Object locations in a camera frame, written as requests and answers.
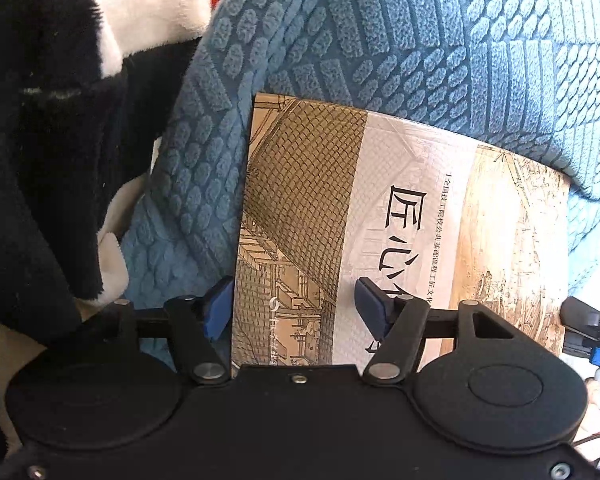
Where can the blue textured blanket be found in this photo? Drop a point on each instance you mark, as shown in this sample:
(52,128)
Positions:
(380,35)

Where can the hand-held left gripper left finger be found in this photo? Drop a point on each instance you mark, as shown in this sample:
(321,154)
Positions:
(219,307)

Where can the tan and grey illustrated book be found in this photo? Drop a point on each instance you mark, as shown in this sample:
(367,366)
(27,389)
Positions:
(405,185)

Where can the person's right hand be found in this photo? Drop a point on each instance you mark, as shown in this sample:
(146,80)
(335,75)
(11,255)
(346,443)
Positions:
(592,422)

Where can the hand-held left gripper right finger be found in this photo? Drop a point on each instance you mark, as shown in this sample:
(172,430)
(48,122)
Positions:
(372,307)

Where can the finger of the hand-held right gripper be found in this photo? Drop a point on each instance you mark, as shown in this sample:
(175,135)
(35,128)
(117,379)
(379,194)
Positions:
(580,317)

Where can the black and white plush toy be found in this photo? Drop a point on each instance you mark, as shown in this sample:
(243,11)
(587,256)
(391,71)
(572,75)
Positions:
(55,160)

